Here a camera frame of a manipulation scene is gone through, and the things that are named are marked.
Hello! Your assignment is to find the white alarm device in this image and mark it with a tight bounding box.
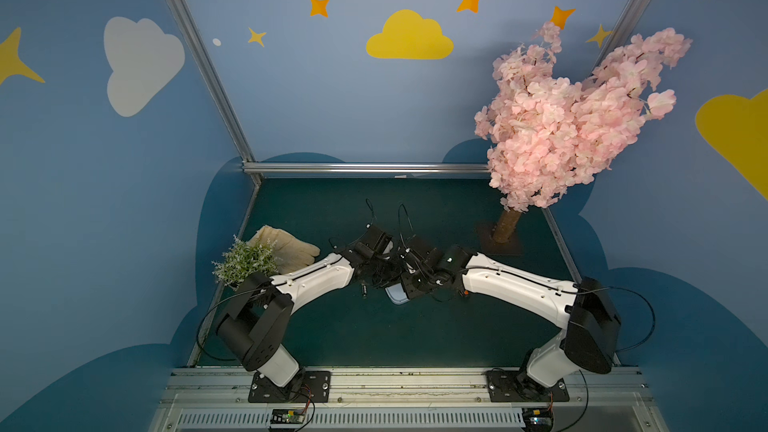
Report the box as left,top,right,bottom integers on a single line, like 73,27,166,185
385,283,409,305

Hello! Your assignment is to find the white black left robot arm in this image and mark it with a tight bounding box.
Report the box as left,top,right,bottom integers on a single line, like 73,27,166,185
213,225,393,389

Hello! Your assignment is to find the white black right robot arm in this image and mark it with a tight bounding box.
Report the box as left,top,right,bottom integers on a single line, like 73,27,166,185
395,237,621,400

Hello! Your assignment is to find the rusty tree trunk pole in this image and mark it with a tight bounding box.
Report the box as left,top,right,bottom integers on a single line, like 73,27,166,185
491,208,522,244

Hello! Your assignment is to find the small green potted plant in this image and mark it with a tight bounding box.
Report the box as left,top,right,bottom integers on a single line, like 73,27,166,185
213,237,278,288

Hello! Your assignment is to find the pink blossom artificial tree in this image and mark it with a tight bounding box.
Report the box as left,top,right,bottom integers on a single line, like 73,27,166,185
474,22,692,213

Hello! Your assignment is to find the left controller board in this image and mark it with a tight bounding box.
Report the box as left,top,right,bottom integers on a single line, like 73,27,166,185
269,409,307,428

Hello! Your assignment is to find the controller board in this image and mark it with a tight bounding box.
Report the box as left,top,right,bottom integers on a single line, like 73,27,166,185
269,409,307,428
522,408,554,432

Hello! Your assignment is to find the right controller board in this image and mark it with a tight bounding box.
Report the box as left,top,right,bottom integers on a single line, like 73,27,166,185
522,408,554,432

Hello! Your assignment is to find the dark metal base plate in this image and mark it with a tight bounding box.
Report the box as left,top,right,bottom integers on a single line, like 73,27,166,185
475,222,524,256

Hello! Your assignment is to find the aluminium back frame bar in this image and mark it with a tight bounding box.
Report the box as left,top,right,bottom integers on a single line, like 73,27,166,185
241,162,489,177

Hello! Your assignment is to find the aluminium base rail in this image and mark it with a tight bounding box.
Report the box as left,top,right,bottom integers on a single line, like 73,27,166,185
149,367,668,431

